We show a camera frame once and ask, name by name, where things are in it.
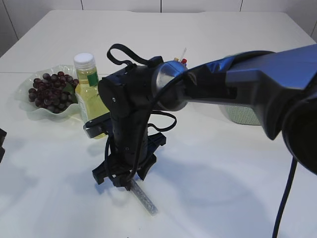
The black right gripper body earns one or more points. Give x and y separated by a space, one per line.
133 140

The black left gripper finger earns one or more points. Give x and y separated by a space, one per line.
2 138

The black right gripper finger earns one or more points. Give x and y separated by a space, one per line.
103 171
143 170

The silver glitter pen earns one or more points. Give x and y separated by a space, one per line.
143 198

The yellow tea bottle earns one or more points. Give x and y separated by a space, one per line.
86 91

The purple grape bunch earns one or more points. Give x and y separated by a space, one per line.
54 92

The clear plastic ruler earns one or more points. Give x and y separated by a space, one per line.
183 54

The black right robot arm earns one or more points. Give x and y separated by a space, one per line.
281 89

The green woven plastic basket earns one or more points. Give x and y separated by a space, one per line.
240 115

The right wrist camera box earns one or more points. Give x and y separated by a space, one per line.
98 126

